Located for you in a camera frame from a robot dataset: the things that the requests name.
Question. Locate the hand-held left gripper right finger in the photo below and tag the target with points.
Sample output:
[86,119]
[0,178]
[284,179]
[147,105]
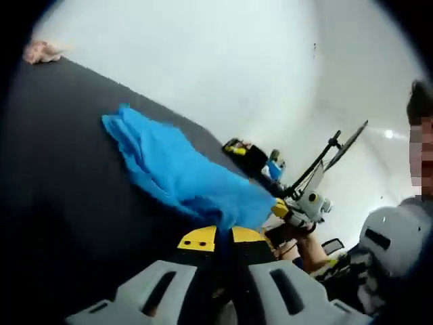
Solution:
[270,287]

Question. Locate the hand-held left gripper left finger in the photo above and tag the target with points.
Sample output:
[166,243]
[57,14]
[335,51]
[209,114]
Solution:
[162,287]

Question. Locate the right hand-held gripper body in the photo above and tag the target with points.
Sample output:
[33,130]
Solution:
[309,206]

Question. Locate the blue cloth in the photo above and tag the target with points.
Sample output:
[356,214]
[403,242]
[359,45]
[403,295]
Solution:
[176,169]

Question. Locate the pink folded cloth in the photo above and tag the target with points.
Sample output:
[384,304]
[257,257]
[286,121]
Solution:
[42,52]

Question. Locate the person's right hand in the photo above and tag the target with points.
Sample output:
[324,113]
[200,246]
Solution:
[306,238]

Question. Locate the black flat device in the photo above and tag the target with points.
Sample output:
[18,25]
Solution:
[279,235]

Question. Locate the blue and white bottle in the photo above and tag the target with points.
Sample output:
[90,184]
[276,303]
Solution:
[275,167]

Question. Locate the black and yellow device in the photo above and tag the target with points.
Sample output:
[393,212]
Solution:
[252,159]

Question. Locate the yellow packet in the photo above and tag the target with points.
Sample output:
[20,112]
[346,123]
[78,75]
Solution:
[235,149]

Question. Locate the grey chest-worn device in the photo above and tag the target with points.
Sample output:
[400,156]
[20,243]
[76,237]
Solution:
[395,233]

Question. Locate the person's head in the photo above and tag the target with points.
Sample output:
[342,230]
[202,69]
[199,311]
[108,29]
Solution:
[419,98]

